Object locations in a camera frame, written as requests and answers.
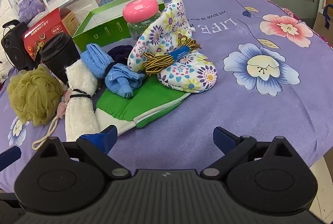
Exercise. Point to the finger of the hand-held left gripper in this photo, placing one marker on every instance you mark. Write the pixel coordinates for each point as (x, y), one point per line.
(10, 157)

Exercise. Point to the red cracker box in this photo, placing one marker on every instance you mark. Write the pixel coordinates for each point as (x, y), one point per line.
(44, 31)

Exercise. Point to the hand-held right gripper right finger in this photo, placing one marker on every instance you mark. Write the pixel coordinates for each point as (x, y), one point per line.
(223, 139)

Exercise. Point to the green cardboard box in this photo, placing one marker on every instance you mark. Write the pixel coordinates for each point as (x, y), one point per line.
(104, 28)

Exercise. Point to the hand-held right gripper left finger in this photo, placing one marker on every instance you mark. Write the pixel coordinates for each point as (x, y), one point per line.
(108, 136)

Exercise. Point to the yellow and black shoelace bundle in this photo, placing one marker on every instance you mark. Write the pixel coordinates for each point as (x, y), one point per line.
(179, 52)

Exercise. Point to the floral oven mitt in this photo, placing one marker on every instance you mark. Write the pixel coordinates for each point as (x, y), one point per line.
(182, 75)

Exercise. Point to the olive green bath pouf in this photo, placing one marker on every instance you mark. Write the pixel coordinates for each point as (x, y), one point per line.
(33, 94)

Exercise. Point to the dark purple velvet scrunchie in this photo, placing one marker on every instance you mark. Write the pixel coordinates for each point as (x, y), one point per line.
(119, 53)

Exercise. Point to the purple floral blanket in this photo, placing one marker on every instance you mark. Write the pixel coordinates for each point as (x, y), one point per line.
(234, 109)

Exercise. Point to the clear jar with pink lid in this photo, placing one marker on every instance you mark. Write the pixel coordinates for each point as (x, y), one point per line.
(140, 9)

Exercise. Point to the white towel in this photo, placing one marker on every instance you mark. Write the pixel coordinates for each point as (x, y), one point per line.
(80, 109)

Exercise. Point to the black speaker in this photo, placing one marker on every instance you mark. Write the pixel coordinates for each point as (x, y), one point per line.
(13, 44)

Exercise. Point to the green leaf-shaped mat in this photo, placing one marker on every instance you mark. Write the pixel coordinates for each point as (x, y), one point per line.
(148, 104)

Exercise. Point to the brown cardboard box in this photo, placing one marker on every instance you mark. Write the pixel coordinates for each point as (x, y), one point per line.
(69, 21)

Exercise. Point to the blue towel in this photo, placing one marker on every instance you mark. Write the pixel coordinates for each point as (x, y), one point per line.
(95, 60)

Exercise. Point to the black lidded cup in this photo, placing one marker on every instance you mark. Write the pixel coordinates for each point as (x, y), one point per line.
(59, 54)

